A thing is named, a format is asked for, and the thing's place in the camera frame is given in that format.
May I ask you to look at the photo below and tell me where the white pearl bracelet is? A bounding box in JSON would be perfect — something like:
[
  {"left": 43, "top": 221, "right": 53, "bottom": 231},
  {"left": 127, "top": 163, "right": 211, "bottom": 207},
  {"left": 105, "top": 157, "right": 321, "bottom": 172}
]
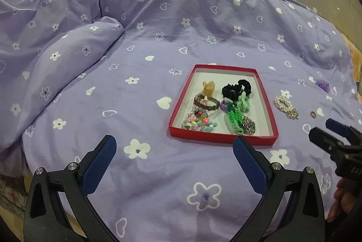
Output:
[{"left": 274, "top": 95, "right": 300, "bottom": 120}]

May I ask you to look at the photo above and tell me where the green fabric hair tie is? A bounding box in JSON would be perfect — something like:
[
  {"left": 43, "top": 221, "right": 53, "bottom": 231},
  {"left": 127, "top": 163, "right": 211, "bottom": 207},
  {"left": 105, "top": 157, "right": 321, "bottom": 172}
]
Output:
[{"left": 236, "top": 91, "right": 251, "bottom": 114}]

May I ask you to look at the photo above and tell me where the bronze bangle bracelet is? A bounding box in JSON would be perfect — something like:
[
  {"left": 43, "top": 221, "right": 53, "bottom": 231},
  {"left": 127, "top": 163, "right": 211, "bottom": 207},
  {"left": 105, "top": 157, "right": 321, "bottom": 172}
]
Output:
[{"left": 193, "top": 93, "right": 221, "bottom": 110}]

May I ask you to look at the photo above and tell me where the colorful bead bracelet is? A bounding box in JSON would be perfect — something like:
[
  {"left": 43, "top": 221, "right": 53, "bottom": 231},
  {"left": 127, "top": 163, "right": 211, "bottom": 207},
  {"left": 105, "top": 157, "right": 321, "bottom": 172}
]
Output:
[{"left": 180, "top": 107, "right": 218, "bottom": 133}]

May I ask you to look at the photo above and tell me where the red jewelry tray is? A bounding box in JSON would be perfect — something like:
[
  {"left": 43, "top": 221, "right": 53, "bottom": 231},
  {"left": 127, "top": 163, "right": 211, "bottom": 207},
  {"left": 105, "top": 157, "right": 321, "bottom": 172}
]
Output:
[{"left": 169, "top": 64, "right": 279, "bottom": 146}]

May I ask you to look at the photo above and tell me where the right hand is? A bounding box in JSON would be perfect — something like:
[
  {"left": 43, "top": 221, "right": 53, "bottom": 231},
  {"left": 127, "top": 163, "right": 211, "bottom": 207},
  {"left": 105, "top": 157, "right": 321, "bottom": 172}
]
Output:
[{"left": 326, "top": 178, "right": 361, "bottom": 223}]

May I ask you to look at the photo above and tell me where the purple flower hair scrunchie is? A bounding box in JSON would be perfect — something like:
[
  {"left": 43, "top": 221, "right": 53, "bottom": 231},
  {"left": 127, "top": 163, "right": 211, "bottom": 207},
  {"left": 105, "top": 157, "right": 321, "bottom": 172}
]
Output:
[{"left": 315, "top": 79, "right": 329, "bottom": 93}]

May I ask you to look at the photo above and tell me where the black hair scrunchie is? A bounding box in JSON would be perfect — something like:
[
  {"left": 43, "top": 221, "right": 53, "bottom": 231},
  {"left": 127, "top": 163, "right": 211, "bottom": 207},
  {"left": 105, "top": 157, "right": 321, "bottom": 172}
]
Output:
[{"left": 221, "top": 80, "right": 252, "bottom": 101}]

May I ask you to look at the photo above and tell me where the yellow hair claw clip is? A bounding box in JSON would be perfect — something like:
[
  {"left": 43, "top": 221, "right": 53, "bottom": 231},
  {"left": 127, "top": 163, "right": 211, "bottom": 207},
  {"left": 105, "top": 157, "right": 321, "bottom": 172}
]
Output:
[{"left": 201, "top": 81, "right": 215, "bottom": 97}]

